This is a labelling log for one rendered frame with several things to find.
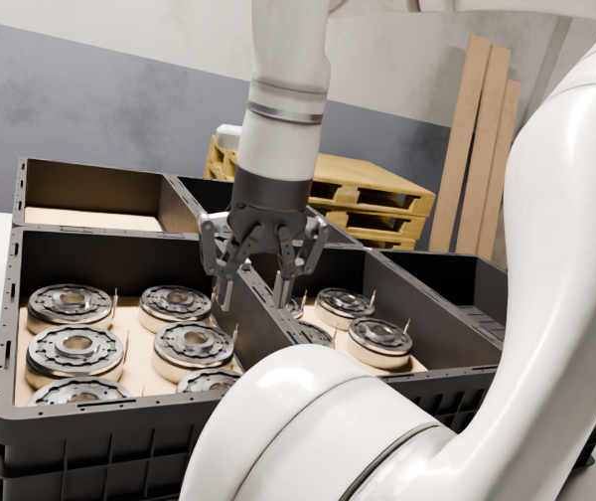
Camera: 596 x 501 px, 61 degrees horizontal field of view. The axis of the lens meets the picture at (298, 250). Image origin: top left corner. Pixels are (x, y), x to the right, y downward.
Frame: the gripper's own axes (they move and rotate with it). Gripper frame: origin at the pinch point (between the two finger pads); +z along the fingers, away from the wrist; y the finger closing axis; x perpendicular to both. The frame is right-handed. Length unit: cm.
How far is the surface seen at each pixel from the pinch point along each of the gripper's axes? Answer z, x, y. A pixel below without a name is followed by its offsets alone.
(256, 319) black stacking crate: 8.3, 7.3, 3.8
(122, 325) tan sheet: 15.3, 17.6, -11.7
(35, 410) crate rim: 2.9, -11.3, -20.0
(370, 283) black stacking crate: 13.9, 25.7, 32.2
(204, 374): 11.9, 1.9, -3.7
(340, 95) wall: 9, 254, 132
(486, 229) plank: 78, 210, 245
